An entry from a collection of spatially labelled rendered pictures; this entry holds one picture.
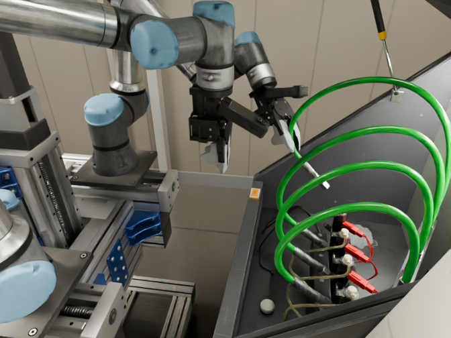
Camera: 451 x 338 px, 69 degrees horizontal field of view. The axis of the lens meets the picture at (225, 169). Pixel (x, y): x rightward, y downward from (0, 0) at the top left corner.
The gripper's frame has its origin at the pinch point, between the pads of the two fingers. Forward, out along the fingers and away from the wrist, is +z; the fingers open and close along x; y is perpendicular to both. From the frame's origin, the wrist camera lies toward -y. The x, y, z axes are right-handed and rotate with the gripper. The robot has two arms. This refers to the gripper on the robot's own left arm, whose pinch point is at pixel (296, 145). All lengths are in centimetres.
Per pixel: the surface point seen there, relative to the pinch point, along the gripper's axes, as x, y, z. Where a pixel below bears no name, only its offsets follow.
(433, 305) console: 34, -33, 29
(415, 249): 19.6, -26.9, 26.8
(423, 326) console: 35, -31, 31
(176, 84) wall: -69, 121, -90
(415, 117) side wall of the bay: -32.3, -19.7, 3.6
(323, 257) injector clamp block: 3.2, 3.0, 30.0
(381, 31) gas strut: -18.8, -25.2, -19.8
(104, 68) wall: -34, 150, -119
